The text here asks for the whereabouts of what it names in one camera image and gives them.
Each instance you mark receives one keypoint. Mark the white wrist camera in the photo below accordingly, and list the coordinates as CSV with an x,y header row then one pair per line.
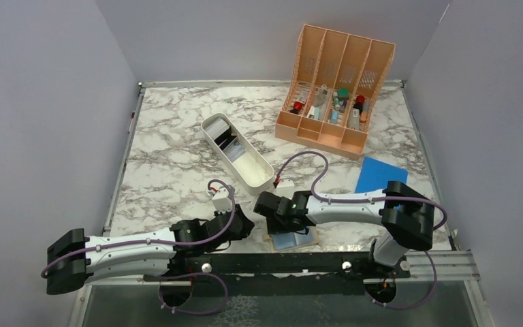
x,y
285,185
223,201

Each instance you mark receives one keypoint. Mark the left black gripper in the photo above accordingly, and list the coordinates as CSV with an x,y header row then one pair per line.
x,y
248,225

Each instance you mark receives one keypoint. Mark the red capped bottle right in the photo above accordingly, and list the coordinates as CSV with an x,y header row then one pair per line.
x,y
359,104

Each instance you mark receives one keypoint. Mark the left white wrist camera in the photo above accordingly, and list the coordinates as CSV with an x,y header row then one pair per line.
x,y
223,201

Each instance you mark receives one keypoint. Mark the red capped black bottle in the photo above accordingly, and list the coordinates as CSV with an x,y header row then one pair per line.
x,y
297,108

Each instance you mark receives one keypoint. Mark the blue flat board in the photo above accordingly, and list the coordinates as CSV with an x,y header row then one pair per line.
x,y
377,174

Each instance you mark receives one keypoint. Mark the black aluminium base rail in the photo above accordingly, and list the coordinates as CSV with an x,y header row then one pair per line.
x,y
295,274

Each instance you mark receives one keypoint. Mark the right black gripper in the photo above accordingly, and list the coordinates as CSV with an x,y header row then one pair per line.
x,y
275,225

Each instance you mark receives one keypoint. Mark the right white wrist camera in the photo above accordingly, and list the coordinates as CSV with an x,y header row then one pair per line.
x,y
285,185

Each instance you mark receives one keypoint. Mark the white oblong plastic tray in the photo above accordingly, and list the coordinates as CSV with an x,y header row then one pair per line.
x,y
240,157

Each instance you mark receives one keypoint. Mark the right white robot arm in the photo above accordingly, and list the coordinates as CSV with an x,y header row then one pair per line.
x,y
407,216

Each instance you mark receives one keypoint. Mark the stack of cards in tray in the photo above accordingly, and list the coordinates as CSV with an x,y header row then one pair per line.
x,y
221,133

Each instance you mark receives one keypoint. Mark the green capped bottle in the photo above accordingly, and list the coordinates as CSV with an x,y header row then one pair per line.
x,y
343,94

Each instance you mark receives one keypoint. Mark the peach plastic desk organizer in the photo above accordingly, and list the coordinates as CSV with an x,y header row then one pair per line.
x,y
327,60

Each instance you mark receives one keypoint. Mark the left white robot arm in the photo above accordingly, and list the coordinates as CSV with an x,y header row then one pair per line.
x,y
75,258

